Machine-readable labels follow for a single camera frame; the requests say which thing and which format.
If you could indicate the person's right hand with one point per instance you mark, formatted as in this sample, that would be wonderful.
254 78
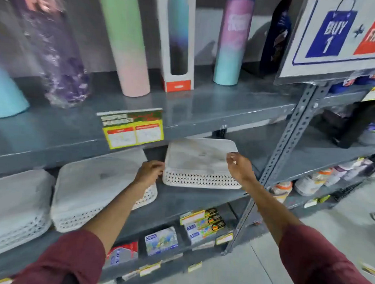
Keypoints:
241 168

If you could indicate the yellow green shelf price label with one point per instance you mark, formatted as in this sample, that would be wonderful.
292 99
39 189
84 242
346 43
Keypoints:
132 129

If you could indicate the red white product packet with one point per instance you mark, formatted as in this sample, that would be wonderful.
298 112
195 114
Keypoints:
122 254

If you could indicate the white blue red promotion sign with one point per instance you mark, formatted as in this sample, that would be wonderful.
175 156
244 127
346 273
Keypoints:
338 38

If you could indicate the teal black bottle in box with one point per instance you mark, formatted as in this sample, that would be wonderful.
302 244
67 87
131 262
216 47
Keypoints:
177 42

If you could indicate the green pink gradient bottle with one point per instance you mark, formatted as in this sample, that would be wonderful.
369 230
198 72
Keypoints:
126 43

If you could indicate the white perforated lidded basket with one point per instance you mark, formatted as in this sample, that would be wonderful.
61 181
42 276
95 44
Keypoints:
16 206
199 165
97 186

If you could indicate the light blue bottle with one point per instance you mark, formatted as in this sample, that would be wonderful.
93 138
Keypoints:
5 94

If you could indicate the row of white orange bottles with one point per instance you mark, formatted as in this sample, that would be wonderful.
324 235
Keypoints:
321 178

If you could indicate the person's left hand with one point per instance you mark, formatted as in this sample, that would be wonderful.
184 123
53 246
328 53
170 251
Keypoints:
148 172

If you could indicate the small yellow shelf label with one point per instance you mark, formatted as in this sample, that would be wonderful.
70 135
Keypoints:
194 267
224 238
150 269

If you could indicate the dark blue bottle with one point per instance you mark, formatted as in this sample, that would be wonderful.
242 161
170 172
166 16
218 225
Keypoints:
275 39

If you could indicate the yellow green product box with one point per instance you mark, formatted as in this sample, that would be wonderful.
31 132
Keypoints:
205 231
198 216
203 224

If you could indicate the blue white product packet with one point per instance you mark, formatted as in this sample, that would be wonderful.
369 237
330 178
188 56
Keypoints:
161 240

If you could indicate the person's right fingers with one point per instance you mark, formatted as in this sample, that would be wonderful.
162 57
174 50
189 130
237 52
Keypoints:
231 162

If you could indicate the person's left fingers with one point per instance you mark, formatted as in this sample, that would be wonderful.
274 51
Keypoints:
158 169

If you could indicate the person's right forearm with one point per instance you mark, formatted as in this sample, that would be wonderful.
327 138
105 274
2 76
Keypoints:
270 207

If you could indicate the person's left forearm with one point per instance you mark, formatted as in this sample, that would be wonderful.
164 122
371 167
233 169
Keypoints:
113 213

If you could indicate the pink teal gradient bottle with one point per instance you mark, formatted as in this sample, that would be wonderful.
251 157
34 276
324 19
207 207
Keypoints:
234 40

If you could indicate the grey metal shelf rack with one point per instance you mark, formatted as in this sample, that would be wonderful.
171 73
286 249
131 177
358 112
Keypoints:
187 140

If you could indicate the purple bottle in plastic wrap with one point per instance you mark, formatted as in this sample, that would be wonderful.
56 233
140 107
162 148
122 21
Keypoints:
55 46

